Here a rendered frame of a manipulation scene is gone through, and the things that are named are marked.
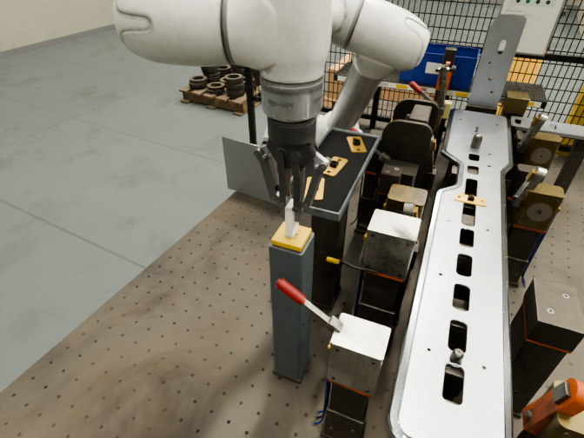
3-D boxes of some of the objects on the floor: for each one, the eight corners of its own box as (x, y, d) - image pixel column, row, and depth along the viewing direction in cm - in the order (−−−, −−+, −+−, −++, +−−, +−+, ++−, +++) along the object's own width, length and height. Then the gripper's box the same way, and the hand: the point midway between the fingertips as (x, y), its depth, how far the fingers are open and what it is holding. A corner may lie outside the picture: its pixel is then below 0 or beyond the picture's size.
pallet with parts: (177, 101, 426) (169, 60, 399) (242, 70, 508) (240, 35, 481) (239, 117, 392) (235, 74, 365) (298, 82, 474) (299, 44, 447)
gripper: (241, 115, 57) (251, 236, 72) (325, 129, 53) (318, 255, 68) (263, 97, 63) (268, 214, 78) (341, 109, 59) (331, 229, 74)
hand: (291, 219), depth 71 cm, fingers closed
